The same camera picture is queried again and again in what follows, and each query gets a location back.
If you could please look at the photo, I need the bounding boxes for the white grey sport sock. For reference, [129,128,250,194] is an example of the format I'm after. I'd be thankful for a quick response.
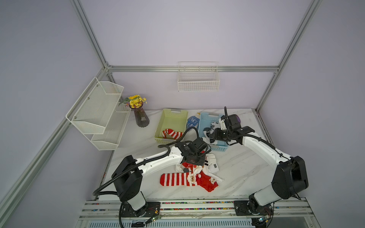
[202,121,221,145]

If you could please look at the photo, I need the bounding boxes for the red snowflake sock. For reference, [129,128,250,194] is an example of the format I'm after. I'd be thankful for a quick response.
[175,162,204,174]

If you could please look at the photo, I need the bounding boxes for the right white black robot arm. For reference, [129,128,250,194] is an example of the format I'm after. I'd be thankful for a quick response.
[211,107,309,215]

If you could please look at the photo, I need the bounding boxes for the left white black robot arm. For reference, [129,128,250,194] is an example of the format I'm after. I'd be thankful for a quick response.
[93,127,211,227]

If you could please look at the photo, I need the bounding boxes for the blue plastic basket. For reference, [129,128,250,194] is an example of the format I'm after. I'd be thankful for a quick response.
[198,112,228,152]

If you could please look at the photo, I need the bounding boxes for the green plastic basket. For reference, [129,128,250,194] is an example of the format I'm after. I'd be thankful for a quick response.
[155,108,188,144]

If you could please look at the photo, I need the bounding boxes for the white sock black stripes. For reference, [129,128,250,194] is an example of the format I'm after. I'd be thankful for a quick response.
[203,154,219,175]

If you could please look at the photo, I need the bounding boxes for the red white striped santa sock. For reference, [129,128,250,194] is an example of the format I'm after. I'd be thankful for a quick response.
[160,173,197,187]

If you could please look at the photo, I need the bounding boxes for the blue dotted work glove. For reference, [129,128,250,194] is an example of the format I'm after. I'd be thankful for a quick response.
[186,113,201,129]

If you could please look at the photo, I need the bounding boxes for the dark glass vase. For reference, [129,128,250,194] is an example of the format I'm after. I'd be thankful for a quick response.
[133,106,150,128]

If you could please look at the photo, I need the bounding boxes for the yellow flower bouquet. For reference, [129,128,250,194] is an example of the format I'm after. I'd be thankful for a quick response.
[121,95,147,109]

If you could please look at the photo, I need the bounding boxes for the white two-tier mesh shelf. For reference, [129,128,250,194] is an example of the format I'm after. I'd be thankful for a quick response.
[66,78,131,151]

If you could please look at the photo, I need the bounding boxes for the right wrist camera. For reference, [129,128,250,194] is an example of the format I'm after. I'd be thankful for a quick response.
[219,116,227,130]

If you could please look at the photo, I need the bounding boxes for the white wire wall basket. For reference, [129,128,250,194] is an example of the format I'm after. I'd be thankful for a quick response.
[177,61,220,92]

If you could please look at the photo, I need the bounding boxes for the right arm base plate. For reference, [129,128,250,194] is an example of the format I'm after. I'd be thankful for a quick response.
[233,200,273,216]

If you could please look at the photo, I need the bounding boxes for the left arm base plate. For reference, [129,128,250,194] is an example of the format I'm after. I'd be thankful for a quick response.
[119,201,161,218]

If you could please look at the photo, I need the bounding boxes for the aluminium rail bench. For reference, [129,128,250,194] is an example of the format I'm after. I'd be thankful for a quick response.
[76,198,320,228]

